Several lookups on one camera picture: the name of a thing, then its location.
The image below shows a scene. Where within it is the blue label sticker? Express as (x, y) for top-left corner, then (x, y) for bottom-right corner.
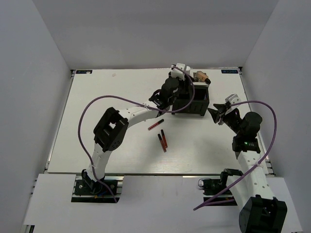
(75, 70), (93, 74)
(221, 69), (239, 74)

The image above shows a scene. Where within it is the white organizer tray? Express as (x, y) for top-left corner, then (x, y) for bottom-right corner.
(192, 72), (209, 86)

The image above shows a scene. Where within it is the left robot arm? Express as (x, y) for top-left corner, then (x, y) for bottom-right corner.
(82, 75), (194, 194)

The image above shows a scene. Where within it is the right blue label sticker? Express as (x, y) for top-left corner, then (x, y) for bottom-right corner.
(221, 69), (239, 74)

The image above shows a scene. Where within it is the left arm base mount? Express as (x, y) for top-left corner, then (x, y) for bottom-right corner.
(71, 169), (123, 203)

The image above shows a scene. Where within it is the square foundation bottle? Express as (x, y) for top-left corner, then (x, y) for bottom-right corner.
(195, 71), (211, 85)

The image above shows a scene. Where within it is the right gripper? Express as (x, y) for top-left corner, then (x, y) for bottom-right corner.
(207, 103), (244, 136)

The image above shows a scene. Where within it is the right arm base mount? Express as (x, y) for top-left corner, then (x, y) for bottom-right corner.
(198, 168), (243, 206)

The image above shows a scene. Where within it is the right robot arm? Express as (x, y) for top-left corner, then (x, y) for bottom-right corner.
(208, 102), (287, 233)

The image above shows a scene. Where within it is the dark red lip gloss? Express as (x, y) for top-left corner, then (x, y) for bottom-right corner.
(157, 134), (166, 152)

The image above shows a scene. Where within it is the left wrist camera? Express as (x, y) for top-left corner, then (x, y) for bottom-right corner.
(171, 63), (191, 81)

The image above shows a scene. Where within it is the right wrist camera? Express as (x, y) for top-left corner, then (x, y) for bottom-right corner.
(225, 94), (241, 105)

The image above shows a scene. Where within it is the left blue label sticker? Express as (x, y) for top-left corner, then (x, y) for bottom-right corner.
(75, 70), (93, 74)

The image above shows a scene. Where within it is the black organizer box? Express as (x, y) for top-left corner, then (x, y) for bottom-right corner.
(172, 82), (209, 116)

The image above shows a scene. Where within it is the orange red lip gloss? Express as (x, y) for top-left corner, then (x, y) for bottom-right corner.
(161, 129), (168, 148)

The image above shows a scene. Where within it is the red lip gloss tube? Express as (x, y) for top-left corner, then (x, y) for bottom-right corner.
(148, 119), (164, 131)

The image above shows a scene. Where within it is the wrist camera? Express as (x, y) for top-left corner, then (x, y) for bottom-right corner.
(171, 63), (191, 81)
(225, 94), (241, 105)

